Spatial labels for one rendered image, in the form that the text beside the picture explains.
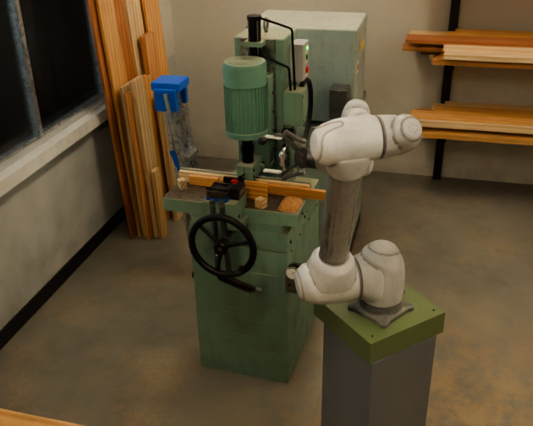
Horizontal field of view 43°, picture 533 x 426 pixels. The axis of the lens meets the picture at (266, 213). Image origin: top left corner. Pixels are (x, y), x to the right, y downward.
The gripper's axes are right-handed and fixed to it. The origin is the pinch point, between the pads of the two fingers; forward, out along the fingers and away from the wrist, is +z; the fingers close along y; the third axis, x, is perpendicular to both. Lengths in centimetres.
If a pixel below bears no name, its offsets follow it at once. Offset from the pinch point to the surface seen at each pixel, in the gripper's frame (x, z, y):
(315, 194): -18.8, -16.4, -20.0
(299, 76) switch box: -39.2, -1.0, 26.0
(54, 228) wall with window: -60, 142, -72
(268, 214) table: -4.1, -0.4, -26.3
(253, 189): -11.6, 9.0, -19.0
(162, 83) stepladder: -74, 81, 13
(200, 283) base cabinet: -11, 32, -66
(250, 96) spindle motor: -5.5, 9.8, 20.7
